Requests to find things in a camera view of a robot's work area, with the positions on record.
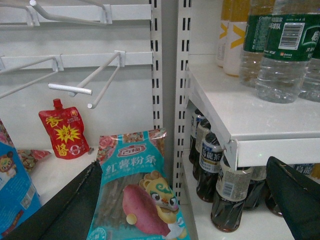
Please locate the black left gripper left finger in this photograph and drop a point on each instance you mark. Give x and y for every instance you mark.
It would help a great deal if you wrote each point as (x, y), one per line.
(68, 214)

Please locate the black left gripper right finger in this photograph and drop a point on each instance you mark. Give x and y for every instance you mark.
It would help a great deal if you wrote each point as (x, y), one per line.
(298, 198)

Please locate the green label water bottle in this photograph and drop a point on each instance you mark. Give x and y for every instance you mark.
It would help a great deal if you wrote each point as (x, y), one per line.
(293, 34)

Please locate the white metal upper shelf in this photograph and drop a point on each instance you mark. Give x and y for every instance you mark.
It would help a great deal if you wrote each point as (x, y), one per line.
(249, 129)

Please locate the far left water bottle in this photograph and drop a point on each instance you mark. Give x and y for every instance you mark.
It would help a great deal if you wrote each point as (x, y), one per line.
(257, 26)

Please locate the oolong tea bottle behind finger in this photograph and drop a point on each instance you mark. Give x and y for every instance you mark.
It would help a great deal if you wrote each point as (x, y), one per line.
(255, 188)

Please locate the blue snack bag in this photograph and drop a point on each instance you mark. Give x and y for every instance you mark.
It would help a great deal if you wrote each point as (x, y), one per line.
(19, 199)

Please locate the front oolong tea bottle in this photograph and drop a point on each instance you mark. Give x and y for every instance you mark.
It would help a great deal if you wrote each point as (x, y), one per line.
(230, 193)

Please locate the teal sweet potato noodle bag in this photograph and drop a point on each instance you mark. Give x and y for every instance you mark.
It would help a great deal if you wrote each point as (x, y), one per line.
(135, 199)

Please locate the floral snack bag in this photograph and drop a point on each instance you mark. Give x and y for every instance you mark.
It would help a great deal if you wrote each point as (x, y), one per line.
(29, 157)

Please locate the red sauce pouch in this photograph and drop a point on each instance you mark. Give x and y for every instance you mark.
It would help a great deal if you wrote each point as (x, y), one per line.
(65, 129)

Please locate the rear oolong tea bottle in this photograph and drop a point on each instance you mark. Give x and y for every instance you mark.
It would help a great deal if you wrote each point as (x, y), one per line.
(196, 117)

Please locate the white left peg hook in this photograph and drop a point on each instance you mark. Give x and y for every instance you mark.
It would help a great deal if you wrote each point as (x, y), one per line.
(24, 69)

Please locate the rear white yellow drink bottle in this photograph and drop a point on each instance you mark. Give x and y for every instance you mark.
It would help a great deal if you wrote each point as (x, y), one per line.
(223, 31)

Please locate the white yellow drink bottle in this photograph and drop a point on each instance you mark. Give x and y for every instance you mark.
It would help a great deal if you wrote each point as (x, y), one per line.
(236, 32)
(223, 31)

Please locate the white upper peg hook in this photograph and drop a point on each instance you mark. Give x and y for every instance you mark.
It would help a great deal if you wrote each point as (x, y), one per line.
(100, 15)

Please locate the white slotted upright post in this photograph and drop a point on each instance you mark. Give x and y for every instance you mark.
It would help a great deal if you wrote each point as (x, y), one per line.
(170, 40)

